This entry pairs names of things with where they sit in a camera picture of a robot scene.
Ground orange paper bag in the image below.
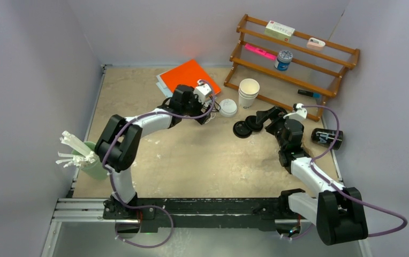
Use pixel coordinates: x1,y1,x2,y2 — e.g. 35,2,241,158
158,59,222,95

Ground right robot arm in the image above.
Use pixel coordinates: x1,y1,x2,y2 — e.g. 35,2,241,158
255,107,368,245

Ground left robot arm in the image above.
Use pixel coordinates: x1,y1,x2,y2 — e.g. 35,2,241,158
95,80,216,219

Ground black cup lid middle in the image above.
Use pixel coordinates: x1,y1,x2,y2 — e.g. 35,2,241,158
245,115,263,132

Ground black cup lid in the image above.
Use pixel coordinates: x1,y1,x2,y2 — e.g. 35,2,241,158
232,120,253,139
245,115,263,132

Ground black cup lid front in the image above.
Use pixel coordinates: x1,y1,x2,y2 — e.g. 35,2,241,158
232,120,253,139

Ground light blue paper bag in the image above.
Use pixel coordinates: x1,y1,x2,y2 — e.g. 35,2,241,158
156,73,172,97

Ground stacked white paper cups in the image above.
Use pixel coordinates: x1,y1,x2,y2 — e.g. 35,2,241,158
238,78,260,109

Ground white cup lid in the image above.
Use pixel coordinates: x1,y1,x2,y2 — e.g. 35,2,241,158
219,99,238,117

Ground black paper cup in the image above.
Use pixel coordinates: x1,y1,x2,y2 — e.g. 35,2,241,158
311,128,344,150

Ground black blue marker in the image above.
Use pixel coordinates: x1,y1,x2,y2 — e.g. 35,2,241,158
297,89,321,99

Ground wooden shelf rack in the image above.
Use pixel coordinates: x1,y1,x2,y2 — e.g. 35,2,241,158
223,14,360,110

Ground pink highlighter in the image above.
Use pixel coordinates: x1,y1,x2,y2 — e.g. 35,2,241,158
244,43,276,61

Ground blue white round tin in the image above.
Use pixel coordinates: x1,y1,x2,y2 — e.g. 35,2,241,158
274,50,293,71

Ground white green box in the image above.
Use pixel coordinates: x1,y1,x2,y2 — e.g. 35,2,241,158
264,20,296,42

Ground pink white tape dispenser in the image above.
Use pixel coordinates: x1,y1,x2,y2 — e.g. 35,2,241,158
306,37,326,51

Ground green straw holder cup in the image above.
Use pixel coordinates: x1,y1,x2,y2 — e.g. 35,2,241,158
71,141,108,181

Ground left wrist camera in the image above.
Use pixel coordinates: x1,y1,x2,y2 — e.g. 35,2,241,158
193,79,213,103

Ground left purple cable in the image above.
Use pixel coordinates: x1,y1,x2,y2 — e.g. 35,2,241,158
101,79,216,249

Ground purple cable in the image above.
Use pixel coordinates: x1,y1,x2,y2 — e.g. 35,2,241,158
279,104,408,242
101,79,216,249

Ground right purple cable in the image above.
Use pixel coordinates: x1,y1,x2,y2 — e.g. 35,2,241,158
279,104,408,242

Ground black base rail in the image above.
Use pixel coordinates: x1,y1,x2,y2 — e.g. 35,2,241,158
103,195,305,234

